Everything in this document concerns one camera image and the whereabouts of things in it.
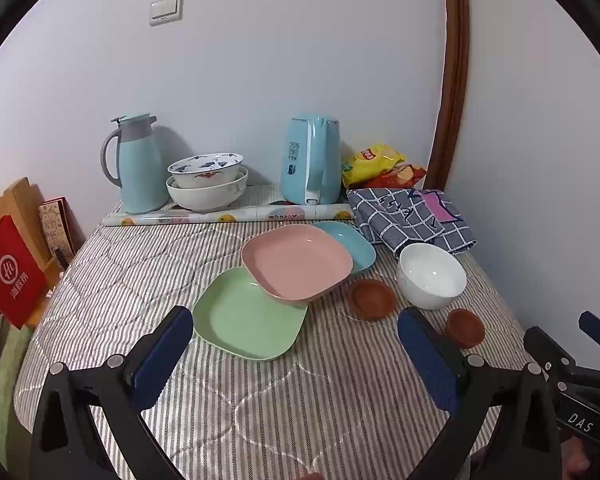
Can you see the red chip bag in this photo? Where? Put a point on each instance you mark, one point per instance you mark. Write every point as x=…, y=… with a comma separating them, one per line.
x=405, y=176

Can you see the light blue electric kettle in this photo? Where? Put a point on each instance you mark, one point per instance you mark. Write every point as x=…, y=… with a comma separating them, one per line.
x=305, y=160

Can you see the large swirl print white bowl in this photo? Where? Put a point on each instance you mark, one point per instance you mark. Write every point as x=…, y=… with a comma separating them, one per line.
x=205, y=199

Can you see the red paper bag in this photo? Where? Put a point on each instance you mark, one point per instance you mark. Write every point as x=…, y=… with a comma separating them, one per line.
x=10, y=270

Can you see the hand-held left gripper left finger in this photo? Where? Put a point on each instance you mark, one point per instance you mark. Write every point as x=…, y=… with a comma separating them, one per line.
x=162, y=355

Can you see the small brown bowl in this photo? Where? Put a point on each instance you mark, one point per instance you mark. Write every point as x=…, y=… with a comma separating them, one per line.
x=465, y=329
x=372, y=300

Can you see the green cloth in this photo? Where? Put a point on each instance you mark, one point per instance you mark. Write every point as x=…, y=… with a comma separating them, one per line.
x=10, y=390

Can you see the striped quilt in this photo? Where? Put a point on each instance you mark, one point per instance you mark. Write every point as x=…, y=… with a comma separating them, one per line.
x=290, y=410

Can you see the yellow chip bag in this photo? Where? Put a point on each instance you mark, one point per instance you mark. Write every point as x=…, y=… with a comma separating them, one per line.
x=370, y=162

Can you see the rolled fruit print sheet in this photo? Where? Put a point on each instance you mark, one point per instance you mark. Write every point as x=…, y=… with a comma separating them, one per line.
x=205, y=217

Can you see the pink square plate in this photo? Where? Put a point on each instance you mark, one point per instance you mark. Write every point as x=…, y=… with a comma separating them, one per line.
x=295, y=265

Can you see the brown patterned box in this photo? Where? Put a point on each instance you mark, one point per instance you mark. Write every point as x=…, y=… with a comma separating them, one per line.
x=55, y=230

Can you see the grey checked folded cloth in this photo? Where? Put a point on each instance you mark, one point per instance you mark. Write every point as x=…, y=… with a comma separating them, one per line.
x=410, y=220

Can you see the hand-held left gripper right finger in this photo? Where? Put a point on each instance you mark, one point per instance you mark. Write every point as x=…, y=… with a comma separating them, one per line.
x=427, y=360

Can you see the brown wooden door frame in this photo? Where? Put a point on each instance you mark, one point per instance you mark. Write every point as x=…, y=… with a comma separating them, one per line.
x=455, y=60

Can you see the fish print white bowl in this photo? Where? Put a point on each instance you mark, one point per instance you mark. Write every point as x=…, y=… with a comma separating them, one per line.
x=205, y=175

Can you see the wooden board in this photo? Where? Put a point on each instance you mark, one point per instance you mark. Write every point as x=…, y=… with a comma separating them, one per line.
x=25, y=205

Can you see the light blue thermos jug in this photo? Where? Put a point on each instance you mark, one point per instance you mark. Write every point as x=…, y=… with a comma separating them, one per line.
x=140, y=170

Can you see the green square plate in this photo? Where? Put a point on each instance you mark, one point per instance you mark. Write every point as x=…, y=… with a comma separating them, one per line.
x=240, y=320

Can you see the light blue square plate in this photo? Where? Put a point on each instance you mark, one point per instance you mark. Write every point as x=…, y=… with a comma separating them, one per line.
x=355, y=250

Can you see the white wall light switch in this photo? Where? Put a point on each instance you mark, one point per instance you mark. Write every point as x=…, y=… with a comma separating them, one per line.
x=166, y=9

